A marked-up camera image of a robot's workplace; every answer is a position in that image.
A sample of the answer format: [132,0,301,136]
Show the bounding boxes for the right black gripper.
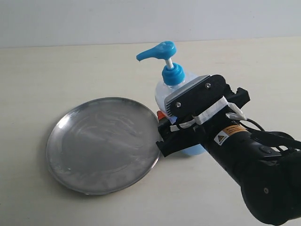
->
[156,87,250,157]

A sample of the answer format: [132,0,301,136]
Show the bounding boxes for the blue pump soap bottle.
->
[136,40,207,156]

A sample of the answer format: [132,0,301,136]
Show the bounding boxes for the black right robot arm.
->
[157,86,301,226]

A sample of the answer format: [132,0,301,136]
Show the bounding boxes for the round steel plate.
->
[45,97,160,195]

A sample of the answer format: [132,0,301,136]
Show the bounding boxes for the black camera box with heatsink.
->
[164,74,226,118]

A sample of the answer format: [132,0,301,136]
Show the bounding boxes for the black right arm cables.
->
[244,119,301,153]

